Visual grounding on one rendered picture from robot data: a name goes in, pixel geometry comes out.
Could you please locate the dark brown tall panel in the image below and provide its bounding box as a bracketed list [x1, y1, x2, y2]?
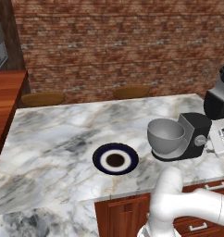
[0, 0, 27, 71]

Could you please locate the blue and white plate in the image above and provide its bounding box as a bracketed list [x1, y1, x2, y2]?
[92, 142, 140, 176]

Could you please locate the wooden drawer front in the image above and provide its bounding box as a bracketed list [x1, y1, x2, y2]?
[173, 216, 224, 237]
[181, 178, 224, 198]

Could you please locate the wooden stool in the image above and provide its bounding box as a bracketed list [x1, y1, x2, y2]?
[20, 91, 66, 108]
[113, 85, 151, 100]

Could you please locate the wooden cupboard door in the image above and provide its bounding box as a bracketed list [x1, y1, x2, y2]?
[94, 193, 153, 237]

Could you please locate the silver drawer handle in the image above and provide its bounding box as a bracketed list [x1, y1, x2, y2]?
[205, 181, 224, 191]
[188, 222, 208, 232]

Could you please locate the red-brown wooden cabinet run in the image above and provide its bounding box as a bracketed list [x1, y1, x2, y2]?
[0, 69, 29, 171]

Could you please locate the grey metal mixer bowl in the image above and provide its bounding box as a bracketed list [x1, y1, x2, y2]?
[146, 118, 186, 156]

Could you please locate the grey mixer knob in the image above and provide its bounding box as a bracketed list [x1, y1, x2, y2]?
[193, 134, 208, 147]

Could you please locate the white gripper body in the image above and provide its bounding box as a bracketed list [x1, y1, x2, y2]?
[213, 131, 224, 156]

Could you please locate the black stand mixer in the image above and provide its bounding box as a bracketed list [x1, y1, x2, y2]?
[151, 112, 213, 163]

